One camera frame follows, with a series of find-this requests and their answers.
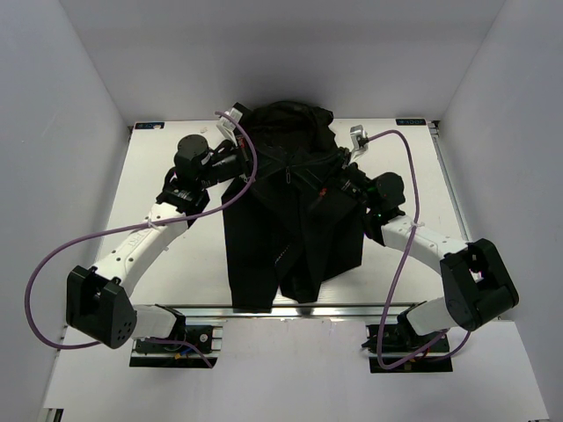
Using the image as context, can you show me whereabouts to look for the black zip jacket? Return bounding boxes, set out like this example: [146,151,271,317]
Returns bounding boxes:
[223,101,365,312]

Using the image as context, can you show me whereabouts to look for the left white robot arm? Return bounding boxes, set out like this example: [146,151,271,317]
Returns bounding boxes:
[66,135,258,351]

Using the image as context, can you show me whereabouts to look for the blue table label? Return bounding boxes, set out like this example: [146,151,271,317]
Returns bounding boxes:
[395,118,427,126]
[134,121,165,130]

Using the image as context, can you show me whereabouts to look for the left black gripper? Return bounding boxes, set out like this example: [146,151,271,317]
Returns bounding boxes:
[198,135,286,190]

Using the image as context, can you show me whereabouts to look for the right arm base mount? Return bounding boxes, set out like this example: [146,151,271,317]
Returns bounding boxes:
[360,303,453,374]

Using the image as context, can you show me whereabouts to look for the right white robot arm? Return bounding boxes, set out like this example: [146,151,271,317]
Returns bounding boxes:
[319,148,519,353]

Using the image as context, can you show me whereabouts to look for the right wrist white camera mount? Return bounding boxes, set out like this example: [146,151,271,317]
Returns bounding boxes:
[342,125,369,169]

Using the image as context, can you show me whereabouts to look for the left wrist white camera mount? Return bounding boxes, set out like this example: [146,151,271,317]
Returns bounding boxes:
[216,103,245,142]

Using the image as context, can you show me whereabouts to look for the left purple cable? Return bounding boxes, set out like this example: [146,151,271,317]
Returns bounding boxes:
[25,109,259,368]

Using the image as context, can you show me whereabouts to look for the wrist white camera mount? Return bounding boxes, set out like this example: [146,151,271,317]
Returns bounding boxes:
[342,125,369,169]
[216,103,245,142]

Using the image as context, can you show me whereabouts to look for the aluminium table edge rail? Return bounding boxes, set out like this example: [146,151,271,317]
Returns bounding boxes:
[166,302,441,319]

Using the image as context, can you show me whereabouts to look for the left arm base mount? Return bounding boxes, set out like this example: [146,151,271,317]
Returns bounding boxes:
[129,305,223,369]

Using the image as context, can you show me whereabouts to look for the left blue table label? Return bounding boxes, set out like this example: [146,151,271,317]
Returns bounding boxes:
[134,121,165,130]

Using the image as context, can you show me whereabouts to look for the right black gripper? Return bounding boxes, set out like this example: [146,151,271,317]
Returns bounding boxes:
[290,147,377,211]

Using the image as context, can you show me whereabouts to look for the right blue table label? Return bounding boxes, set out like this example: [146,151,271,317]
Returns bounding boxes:
[395,118,427,126]

